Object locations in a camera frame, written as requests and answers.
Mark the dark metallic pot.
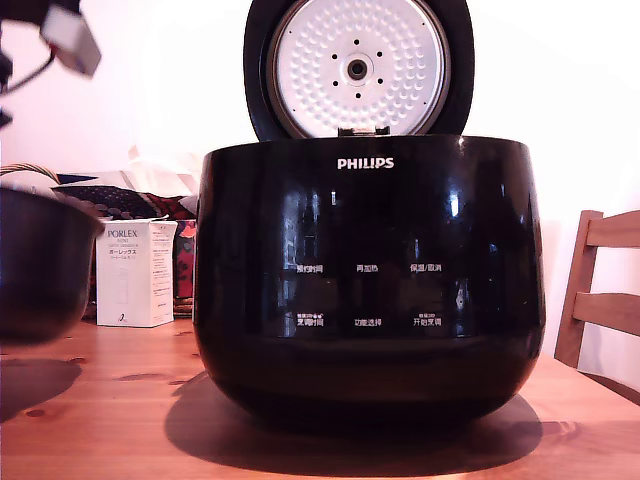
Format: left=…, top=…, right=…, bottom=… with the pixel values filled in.
left=0, top=186, right=107, bottom=345

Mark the black Philips rice cooker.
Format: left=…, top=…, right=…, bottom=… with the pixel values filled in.
left=192, top=135, right=547, bottom=435

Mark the black rice cooker lid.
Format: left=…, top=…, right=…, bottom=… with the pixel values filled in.
left=243, top=0, right=475, bottom=144

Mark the dark floral box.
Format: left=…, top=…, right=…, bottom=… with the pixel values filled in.
left=171, top=218, right=198, bottom=302

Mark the white paper bag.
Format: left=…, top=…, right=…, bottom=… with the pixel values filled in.
left=118, top=144, right=205, bottom=195

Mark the white Porlex carton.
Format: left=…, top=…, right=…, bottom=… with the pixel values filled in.
left=95, top=215, right=179, bottom=329

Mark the dark dotted cushion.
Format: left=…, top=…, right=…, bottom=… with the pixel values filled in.
left=49, top=185, right=197, bottom=222

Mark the wooden chair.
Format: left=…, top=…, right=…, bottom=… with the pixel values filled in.
left=553, top=209, right=640, bottom=382

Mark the wicker basket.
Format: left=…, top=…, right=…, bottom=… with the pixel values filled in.
left=0, top=161, right=61, bottom=190

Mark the pale grey camera box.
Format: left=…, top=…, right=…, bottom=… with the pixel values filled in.
left=40, top=5, right=103, bottom=78

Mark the black cable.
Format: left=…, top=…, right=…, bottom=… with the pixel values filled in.
left=0, top=43, right=57, bottom=95

